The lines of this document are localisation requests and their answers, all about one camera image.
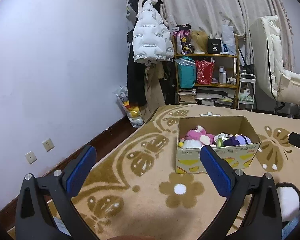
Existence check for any purple white-haired doll plush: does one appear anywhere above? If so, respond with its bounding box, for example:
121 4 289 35
223 135 252 146

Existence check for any green tissue pack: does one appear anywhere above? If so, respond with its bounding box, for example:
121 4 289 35
214 133 231 147

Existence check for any pink bear plush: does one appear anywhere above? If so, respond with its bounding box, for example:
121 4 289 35
185 125 215 146

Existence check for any white fluffy pompom plush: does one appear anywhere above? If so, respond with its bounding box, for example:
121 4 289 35
178 139 202 148

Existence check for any black white plush slipper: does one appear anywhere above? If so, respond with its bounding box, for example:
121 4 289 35
276 182 300 222

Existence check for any white reclining chair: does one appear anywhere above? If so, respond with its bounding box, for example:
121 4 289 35
249 16 300 105

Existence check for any white metal cart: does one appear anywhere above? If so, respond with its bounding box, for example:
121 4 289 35
237 73 256 112

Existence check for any beige brown patterned carpet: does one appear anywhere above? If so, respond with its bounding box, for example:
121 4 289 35
7 104 300 240

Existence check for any cardboard box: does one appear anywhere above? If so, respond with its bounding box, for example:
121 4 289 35
175 115 261 174

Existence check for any wooden shelf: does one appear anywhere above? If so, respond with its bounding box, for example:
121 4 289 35
173 30 239 107

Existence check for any red gift bag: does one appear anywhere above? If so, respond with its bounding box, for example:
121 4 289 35
195 60 215 85

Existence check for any stack of books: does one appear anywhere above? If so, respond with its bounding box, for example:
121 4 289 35
178 89 197 105

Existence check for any black box with 40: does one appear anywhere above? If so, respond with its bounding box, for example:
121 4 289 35
207 38 222 54

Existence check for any plastic bag of toys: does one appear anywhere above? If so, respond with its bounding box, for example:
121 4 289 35
116 86 143 128

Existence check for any teal bag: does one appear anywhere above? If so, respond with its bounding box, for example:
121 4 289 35
176 56 196 89

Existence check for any blonde wig head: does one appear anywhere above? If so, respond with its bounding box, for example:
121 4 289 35
191 30 208 54

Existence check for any black hanging garment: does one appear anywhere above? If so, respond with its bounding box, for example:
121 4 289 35
127 30 147 107

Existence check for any pink black printed bag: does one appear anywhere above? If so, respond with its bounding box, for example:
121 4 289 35
172 24 194 55

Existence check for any beige hanging coat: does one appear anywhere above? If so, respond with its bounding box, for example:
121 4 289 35
141 62 166 121

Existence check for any white puffer jacket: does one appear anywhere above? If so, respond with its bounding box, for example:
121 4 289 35
132 0 174 65

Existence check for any wall socket lower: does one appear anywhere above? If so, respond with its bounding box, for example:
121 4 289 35
25 151 37 164

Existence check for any wall socket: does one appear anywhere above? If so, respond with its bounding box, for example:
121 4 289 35
25 151 37 164
42 138 55 152

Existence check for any wall socket upper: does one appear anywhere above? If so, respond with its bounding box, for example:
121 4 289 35
42 138 55 152

